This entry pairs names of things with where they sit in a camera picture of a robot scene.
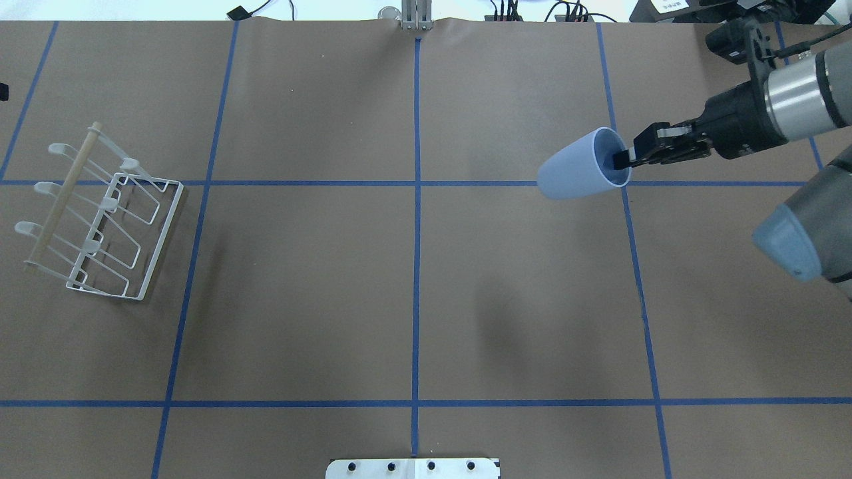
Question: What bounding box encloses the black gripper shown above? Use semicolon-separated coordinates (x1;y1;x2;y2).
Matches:
612;84;783;170

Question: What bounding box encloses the blue plastic cup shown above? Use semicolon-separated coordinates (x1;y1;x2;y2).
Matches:
536;127;631;200

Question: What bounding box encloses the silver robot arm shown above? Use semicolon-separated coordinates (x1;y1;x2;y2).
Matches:
609;43;850;297

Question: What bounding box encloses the small black puck device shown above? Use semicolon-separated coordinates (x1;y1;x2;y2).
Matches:
226;5;252;21

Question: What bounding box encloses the aluminium frame post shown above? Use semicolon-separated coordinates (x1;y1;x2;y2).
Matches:
399;0;434;31

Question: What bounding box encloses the white camera pole base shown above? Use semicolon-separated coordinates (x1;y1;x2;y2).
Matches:
325;458;502;478

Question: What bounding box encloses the white wire cup rack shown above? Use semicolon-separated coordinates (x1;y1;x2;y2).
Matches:
14;122;185;302

